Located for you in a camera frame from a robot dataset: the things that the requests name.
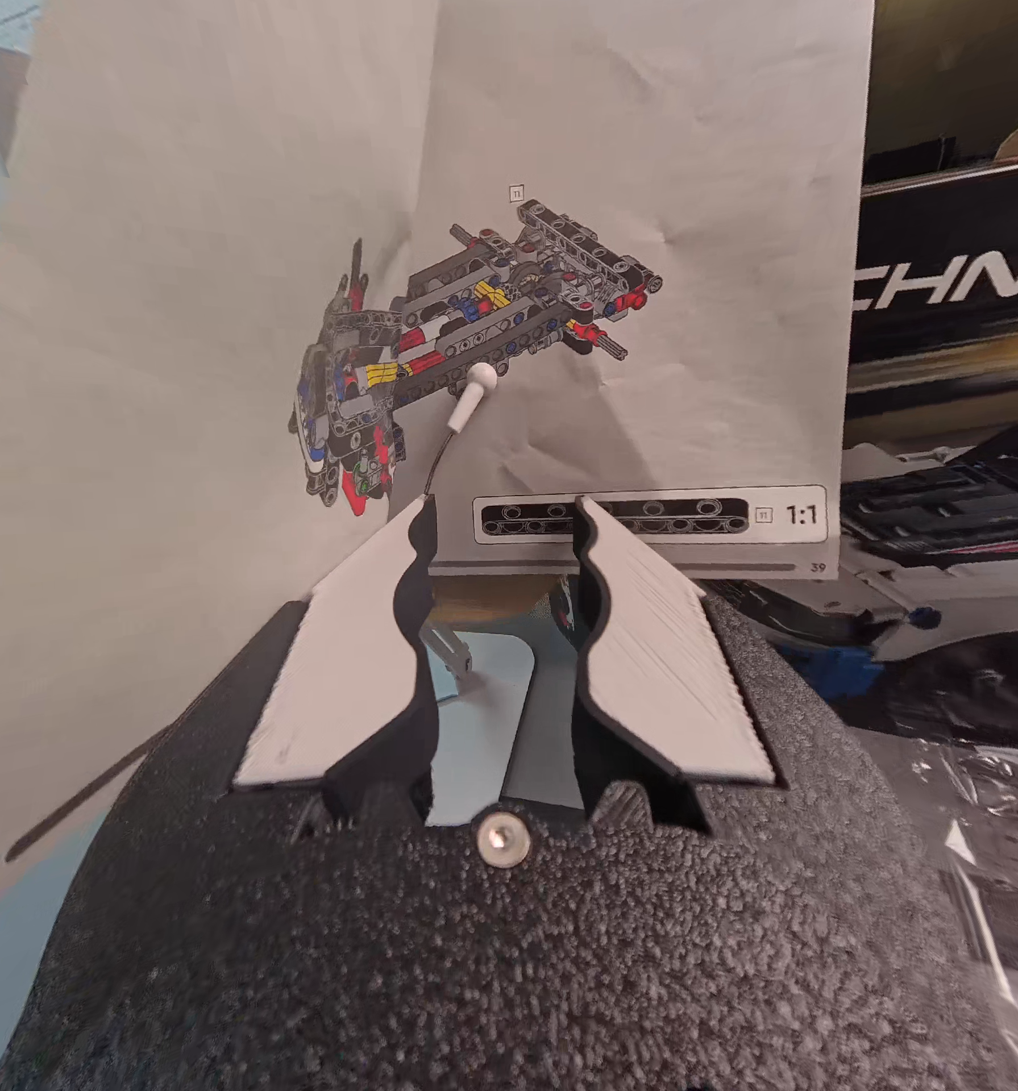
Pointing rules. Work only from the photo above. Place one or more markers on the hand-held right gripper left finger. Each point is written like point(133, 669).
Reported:
point(347, 665)

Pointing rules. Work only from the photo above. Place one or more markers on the clear plastic bag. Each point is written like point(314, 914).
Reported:
point(986, 852)

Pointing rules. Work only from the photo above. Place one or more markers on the toy building instruction booklet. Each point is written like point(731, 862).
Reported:
point(219, 256)

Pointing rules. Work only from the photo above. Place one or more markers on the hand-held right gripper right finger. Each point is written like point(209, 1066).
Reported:
point(662, 665)

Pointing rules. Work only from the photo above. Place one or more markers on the black printed toy box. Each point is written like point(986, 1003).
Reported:
point(943, 281)

